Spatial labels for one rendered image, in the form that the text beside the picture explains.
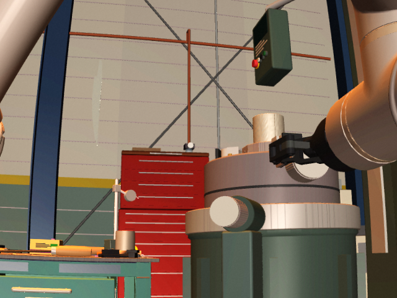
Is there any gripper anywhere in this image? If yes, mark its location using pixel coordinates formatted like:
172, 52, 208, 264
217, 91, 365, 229
269, 119, 336, 171

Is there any cream stepped chuck jaw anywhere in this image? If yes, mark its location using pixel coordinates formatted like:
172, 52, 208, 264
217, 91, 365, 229
241, 141, 271, 155

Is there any cream knurled round key knob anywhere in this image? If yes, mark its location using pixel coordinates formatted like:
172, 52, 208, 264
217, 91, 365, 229
285, 161, 330, 183

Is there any grey three-jaw chuck body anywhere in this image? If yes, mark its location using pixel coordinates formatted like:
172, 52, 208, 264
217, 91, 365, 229
203, 151, 341, 208

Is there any green chuck base housing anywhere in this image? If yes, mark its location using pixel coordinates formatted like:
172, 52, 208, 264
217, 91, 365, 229
185, 202, 368, 298

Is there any small cream hub casting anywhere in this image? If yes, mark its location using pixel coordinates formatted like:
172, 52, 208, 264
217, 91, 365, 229
115, 230, 136, 251

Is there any black pallet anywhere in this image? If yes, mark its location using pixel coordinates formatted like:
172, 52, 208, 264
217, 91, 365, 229
97, 247, 142, 259

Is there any yellow flat box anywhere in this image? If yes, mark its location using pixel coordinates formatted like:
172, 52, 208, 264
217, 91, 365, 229
29, 238, 65, 250

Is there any large cream cylinder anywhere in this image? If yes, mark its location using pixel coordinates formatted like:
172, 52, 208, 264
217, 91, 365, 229
252, 112, 286, 144

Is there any cream box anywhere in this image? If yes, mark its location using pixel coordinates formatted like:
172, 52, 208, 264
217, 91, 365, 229
339, 188, 354, 206

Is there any green knurled knob cream face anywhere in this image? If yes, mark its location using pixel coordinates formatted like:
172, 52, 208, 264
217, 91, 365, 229
208, 195, 266, 233

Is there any green pendant control box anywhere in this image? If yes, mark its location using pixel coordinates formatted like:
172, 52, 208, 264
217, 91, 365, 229
251, 8, 293, 88

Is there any copper pipe run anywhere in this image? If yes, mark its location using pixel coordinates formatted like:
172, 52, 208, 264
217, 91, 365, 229
69, 29, 332, 144

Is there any red tool cabinet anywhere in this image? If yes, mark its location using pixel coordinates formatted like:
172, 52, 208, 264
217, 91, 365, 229
117, 150, 210, 298

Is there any grey pendant support tube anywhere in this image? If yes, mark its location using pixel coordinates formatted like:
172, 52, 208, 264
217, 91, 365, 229
265, 0, 293, 11

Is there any grey dial indicator stand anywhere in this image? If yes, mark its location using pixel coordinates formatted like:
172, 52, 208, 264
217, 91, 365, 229
112, 178, 138, 242

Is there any teal workbench with drawers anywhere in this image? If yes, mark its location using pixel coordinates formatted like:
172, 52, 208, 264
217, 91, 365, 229
0, 251, 161, 298

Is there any orange handled file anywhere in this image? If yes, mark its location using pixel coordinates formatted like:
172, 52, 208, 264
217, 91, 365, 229
50, 245, 104, 257

